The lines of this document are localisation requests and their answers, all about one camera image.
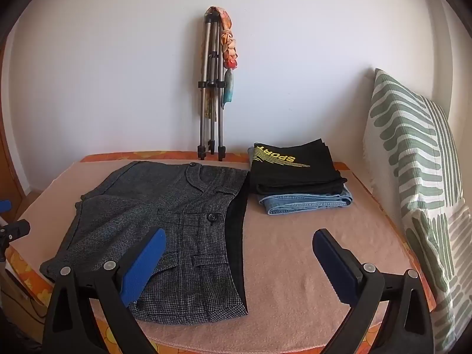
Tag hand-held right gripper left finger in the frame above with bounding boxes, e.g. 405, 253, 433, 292
40, 227, 167, 354

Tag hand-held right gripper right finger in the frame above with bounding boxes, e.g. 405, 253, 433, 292
312, 229, 436, 354

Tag grey tweed pants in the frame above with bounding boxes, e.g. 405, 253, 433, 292
39, 161, 249, 326

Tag black pants with yellow print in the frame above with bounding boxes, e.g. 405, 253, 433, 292
248, 138, 348, 196

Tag wooden furniture panel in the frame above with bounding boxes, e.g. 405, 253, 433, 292
0, 44, 26, 200

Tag pink blanket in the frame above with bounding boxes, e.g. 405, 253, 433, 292
17, 158, 437, 353

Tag folded blue jeans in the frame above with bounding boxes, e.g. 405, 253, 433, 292
248, 145, 353, 215

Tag orange floral bed sheet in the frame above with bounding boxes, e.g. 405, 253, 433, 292
4, 150, 439, 354

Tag green and white patterned pillow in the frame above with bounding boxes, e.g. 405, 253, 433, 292
363, 68, 472, 353

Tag folded metal tripod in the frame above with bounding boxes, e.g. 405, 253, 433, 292
197, 10, 227, 162

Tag colourful patterned scarf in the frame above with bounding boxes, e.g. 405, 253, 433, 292
201, 6, 240, 120

